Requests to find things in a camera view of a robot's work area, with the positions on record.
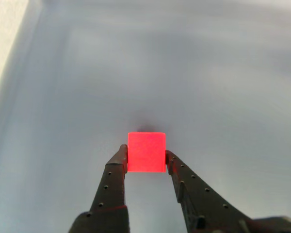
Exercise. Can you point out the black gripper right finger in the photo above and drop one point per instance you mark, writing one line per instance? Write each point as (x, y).
(201, 201)

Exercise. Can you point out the grey mat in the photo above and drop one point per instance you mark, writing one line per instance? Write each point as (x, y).
(184, 72)

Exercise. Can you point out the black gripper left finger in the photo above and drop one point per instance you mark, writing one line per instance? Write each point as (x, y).
(109, 199)

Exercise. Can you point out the red cube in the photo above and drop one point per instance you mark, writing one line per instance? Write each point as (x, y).
(146, 151)

